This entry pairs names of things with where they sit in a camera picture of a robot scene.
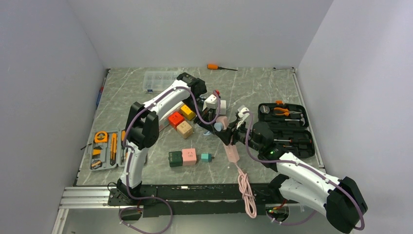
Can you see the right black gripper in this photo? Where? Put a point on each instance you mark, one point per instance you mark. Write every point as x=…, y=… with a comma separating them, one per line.
x=225, y=135

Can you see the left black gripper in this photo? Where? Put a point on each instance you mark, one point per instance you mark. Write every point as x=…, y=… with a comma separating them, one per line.
x=209, y=115

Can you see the white cube socket adapter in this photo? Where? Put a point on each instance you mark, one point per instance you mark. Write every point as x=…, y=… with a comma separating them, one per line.
x=223, y=108

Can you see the yellow cube socket adapter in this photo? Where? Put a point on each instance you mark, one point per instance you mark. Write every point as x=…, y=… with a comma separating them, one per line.
x=187, y=112

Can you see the beige cube socket adapter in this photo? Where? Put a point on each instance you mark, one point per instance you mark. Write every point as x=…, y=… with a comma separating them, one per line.
x=184, y=129

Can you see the teal small plug adapter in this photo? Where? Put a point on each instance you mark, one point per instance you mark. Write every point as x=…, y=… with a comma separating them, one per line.
x=206, y=157

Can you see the red cube socket adapter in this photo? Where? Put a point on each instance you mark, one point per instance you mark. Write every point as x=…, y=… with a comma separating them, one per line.
x=175, y=119

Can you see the pink cube socket adapter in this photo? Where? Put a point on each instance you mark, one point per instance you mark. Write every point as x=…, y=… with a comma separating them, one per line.
x=189, y=157

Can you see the dark green cube adapter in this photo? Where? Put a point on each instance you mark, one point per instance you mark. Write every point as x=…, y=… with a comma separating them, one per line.
x=175, y=159

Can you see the pink power strip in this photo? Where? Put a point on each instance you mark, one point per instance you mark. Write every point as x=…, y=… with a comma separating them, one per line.
x=232, y=153

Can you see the white power strip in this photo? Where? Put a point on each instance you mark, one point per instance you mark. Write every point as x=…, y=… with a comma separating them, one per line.
x=163, y=121

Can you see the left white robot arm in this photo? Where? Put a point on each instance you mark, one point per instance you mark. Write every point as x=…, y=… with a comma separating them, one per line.
x=142, y=127

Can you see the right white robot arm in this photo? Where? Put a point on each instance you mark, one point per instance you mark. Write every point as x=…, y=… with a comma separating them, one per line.
x=338, y=199

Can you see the clear plastic organizer box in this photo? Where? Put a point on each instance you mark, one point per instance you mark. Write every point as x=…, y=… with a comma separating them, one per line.
x=158, y=81

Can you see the black tool case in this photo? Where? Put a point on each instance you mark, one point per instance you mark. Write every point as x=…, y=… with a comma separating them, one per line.
x=290, y=133

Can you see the orange pliers in case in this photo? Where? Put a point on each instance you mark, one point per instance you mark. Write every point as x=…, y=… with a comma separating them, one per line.
x=284, y=112

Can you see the grey tool tray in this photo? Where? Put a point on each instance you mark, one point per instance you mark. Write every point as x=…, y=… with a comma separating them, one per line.
x=105, y=156

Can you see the blue red pen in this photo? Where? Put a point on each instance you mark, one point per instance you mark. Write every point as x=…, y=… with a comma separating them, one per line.
x=100, y=93

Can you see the orange tape measure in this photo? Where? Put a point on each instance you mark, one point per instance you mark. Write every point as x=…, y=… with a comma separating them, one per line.
x=101, y=137

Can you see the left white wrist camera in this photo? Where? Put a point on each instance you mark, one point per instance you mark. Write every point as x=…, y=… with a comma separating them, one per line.
x=213, y=101

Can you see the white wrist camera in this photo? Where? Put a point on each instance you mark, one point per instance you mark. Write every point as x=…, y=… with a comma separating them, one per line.
x=213, y=101
x=242, y=114

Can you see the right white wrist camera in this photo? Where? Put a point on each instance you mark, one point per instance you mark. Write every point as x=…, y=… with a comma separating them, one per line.
x=242, y=114

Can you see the orange handled screwdriver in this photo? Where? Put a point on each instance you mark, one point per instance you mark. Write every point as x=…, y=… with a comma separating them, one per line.
x=216, y=67

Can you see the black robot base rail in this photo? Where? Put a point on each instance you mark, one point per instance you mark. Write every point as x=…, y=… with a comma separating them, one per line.
x=207, y=199

